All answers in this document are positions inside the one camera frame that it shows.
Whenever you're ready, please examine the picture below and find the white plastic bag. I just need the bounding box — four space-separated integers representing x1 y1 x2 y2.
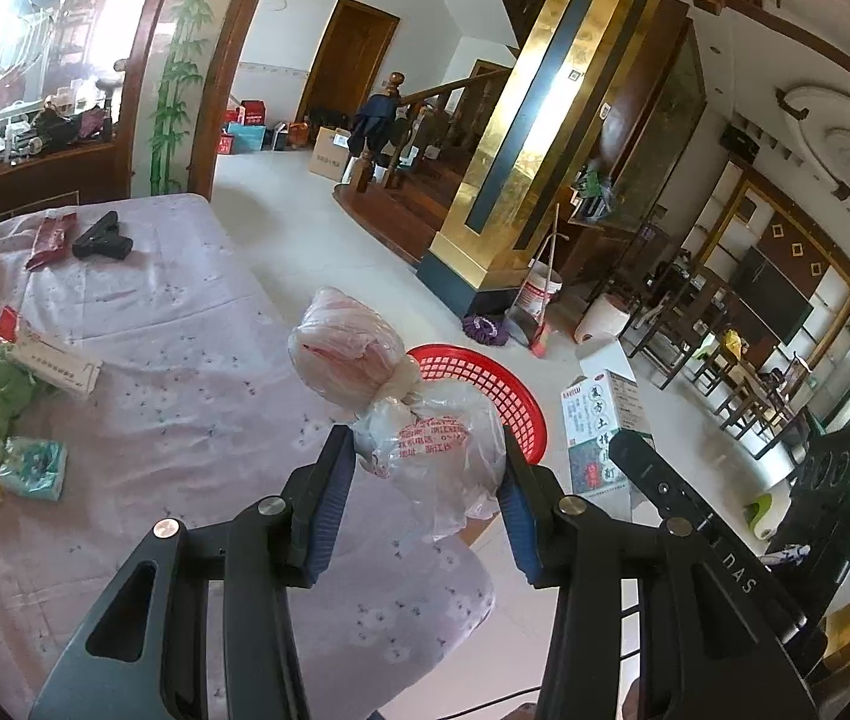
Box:
288 288 507 541

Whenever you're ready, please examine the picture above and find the teal tissue pack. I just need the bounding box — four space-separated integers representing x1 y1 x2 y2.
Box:
0 436 68 502

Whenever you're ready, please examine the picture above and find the long white medicine box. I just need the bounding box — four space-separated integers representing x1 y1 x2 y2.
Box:
8 325 103 398

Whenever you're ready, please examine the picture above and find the green towel cloth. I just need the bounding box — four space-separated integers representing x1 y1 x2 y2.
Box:
0 343 47 463

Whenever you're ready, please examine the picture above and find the pink floral tablecloth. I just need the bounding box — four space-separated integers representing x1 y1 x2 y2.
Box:
0 195 493 718

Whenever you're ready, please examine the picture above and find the cardboard sheet under basket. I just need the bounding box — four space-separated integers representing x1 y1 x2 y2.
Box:
459 514 500 548

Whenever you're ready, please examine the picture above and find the television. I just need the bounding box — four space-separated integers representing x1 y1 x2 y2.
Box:
729 247 812 343

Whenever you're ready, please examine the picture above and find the white green carton box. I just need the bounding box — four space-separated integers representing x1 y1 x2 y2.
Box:
560 337 653 499

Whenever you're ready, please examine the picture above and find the red plastic basket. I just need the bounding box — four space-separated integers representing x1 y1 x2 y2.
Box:
409 343 549 465

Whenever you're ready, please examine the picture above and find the white cylinder bin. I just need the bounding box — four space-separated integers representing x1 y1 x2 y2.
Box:
573 293 630 344

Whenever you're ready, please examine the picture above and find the dustpan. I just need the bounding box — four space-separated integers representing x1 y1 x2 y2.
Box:
503 304 546 351

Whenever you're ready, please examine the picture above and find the small red wrapper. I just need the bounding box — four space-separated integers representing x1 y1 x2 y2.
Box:
0 305 20 346

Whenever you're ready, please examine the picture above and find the black handheld gun tool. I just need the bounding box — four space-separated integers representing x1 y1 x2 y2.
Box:
72 211 134 262

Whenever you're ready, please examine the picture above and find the white bucket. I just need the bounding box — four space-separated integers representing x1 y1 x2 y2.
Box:
516 260 562 322

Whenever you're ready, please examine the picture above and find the dark red pouch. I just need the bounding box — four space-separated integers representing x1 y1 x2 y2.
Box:
25 213 77 271

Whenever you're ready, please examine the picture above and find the cardboard box on floor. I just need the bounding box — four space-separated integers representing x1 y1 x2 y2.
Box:
308 127 352 184

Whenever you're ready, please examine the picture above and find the wooden sideboard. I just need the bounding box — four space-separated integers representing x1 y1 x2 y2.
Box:
0 143 128 221

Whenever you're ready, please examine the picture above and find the wooden door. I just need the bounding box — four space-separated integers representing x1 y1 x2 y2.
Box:
295 0 400 122

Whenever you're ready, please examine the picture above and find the gold pillar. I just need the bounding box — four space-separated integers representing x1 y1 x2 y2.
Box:
417 0 661 319

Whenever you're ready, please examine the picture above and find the dark jacket on post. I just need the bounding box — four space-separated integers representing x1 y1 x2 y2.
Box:
347 94 399 160

